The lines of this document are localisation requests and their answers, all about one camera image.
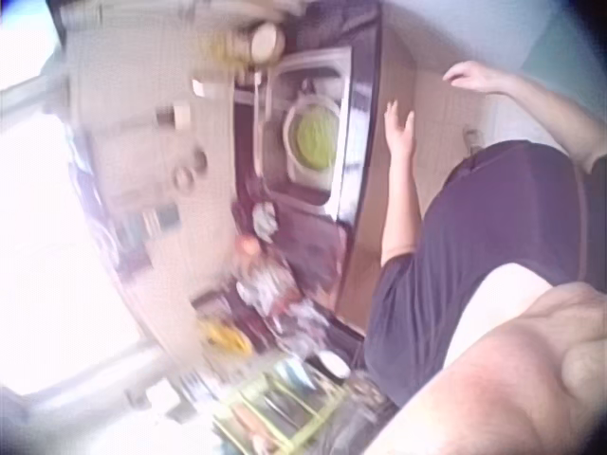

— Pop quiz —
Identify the person's right hand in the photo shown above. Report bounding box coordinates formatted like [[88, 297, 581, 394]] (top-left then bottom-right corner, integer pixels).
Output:
[[442, 61, 505, 95]]

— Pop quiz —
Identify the person's left hand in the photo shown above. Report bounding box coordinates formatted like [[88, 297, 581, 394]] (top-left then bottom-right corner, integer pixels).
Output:
[[382, 100, 418, 159]]

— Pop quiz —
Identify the wooden kitchen counter cabinet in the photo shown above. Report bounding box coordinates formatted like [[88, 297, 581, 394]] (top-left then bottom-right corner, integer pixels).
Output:
[[231, 0, 420, 343]]

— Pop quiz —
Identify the white bowl with green contents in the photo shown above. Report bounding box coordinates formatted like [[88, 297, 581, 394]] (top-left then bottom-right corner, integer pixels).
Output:
[[281, 91, 343, 185]]

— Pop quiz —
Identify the steel kitchen sink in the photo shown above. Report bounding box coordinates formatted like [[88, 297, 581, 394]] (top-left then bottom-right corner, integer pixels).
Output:
[[263, 45, 356, 225]]

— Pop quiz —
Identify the round cream jar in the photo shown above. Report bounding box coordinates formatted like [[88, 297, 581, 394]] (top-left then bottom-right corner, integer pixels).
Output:
[[248, 20, 286, 64]]

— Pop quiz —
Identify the white sink faucet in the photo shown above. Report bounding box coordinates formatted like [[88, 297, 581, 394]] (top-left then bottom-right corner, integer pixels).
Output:
[[251, 69, 267, 178]]

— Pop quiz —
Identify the yellow container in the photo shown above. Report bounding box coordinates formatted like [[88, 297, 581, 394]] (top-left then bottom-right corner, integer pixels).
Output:
[[198, 28, 251, 72]]

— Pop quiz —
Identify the orange round fruit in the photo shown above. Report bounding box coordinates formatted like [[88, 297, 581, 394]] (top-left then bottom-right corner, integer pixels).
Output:
[[236, 234, 263, 260]]

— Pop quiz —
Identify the heap of packets and utensils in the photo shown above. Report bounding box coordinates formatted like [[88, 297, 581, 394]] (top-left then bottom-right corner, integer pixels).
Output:
[[232, 198, 342, 352]]

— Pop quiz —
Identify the white small bowl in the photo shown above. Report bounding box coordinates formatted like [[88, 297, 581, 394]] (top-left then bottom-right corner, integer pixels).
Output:
[[316, 350, 353, 381]]

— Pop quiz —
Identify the yellow kitchen item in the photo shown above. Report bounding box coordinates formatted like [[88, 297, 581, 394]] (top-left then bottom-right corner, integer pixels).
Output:
[[197, 318, 253, 357]]

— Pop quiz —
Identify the green dish rack with dishes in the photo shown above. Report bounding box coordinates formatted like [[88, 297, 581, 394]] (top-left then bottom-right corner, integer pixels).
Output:
[[211, 357, 380, 455]]

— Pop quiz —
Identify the bright window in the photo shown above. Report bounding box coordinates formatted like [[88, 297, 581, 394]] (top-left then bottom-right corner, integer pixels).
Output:
[[0, 75, 143, 397]]

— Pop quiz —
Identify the round wall knob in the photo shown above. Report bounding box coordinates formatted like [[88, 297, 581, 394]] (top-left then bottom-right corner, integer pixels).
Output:
[[172, 165, 197, 191], [188, 147, 210, 173]]

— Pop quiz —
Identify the white wall socket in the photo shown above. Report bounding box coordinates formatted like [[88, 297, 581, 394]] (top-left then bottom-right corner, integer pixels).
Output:
[[156, 100, 193, 133]]

